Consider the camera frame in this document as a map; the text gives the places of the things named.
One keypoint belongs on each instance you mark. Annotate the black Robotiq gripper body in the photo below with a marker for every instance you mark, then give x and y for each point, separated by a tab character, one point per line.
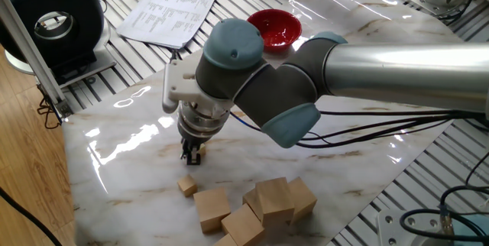
191	141

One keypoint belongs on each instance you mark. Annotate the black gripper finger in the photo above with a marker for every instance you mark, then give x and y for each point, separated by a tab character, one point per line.
195	158
184	152

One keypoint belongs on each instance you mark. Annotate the large wooden cube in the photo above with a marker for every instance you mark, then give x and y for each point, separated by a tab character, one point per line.
225	241
212	208
275	200
303	198
242	225
252	202

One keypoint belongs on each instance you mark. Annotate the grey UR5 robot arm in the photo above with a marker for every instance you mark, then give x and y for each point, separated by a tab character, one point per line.
401	74

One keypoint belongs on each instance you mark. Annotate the white printed paper stack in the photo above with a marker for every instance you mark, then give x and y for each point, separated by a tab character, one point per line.
168	13

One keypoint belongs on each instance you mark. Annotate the white marble pattern board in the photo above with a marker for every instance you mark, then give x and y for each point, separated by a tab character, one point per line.
305	169

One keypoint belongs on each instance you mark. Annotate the red bowl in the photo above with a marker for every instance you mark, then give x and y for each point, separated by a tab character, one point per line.
279	28

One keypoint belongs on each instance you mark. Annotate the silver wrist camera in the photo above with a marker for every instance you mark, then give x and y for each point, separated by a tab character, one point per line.
168	101

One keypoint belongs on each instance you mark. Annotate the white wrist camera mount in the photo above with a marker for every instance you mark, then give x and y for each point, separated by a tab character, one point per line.
187	85

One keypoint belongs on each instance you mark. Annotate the aluminium frame profile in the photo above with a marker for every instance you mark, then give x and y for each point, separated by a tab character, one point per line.
28	51

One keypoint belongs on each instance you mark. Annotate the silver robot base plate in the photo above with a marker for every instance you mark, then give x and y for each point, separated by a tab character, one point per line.
393	230

